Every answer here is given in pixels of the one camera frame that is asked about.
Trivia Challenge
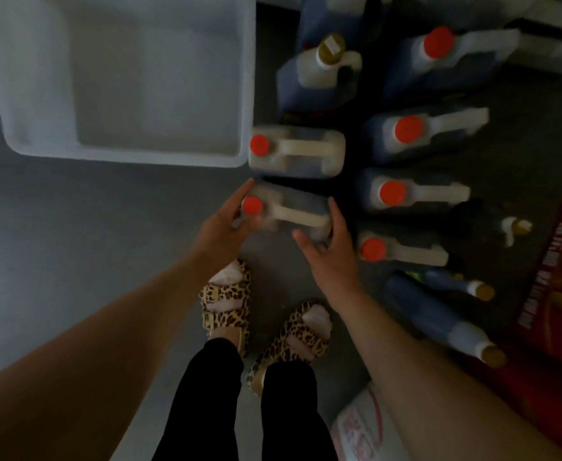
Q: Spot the person's right hand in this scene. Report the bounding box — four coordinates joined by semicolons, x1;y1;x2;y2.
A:
292;197;364;311

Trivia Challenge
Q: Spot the person's left hand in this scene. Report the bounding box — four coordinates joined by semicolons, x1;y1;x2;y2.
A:
186;177;264;280

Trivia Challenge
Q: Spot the pale red-capped plastic jug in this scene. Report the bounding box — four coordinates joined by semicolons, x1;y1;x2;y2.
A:
248;125;347;181
239;181;334;241

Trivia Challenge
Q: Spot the person's left forearm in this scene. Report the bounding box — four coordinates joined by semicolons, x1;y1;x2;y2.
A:
0;258;214;461

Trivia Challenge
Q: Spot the person's right forearm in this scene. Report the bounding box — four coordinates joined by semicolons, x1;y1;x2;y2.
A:
333;290;562;461

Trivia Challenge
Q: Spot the person's left leopard sandal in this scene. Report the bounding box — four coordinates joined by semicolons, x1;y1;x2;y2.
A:
199;259;253;358

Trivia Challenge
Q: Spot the person's leopard sandal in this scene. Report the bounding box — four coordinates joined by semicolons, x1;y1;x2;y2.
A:
245;301;334;398
199;259;253;358

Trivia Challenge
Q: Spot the person's right leopard sandal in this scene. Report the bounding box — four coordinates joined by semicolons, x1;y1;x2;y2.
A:
245;301;334;398

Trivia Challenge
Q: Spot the dark red-capped plastic jug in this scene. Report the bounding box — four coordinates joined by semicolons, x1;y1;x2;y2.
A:
364;105;491;165
357;168;472;215
383;25;522;102
356;229;451;268

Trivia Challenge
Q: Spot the large blue gold-capped bottle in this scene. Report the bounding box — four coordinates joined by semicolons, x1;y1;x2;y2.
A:
383;272;508;370

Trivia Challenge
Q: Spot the small blue gold-capped bottle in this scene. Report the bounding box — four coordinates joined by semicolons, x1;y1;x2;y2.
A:
406;268;496;303

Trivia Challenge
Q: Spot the dark gold-capped plastic jug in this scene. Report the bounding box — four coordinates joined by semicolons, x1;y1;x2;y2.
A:
276;32;364;114

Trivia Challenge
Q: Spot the black gold-capped bottle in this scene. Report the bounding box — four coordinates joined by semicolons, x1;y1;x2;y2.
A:
442;198;534;250

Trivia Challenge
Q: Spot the person's right leg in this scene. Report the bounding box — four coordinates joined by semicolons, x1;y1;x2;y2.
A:
260;361;340;461

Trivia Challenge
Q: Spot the person's leg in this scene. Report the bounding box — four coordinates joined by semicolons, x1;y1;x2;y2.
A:
260;361;340;461
151;337;245;461

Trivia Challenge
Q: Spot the person's left leg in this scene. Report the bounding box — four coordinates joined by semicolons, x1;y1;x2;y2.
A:
151;337;245;461

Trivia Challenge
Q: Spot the white sack with red print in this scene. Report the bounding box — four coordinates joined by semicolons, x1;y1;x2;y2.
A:
330;382;410;461

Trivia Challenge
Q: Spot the white plastic tub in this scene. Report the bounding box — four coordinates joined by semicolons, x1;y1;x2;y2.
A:
0;0;258;169

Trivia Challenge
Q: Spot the dark blue-labelled plastic jug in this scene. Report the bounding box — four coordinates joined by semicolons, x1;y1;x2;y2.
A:
296;0;384;49

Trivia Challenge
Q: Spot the red printed carton box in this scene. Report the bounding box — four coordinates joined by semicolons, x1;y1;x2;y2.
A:
516;180;562;377

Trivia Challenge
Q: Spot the red plastic bag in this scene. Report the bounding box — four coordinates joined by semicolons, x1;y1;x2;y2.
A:
456;344;562;461

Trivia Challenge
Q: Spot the white box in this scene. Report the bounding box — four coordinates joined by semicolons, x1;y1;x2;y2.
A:
506;0;562;79

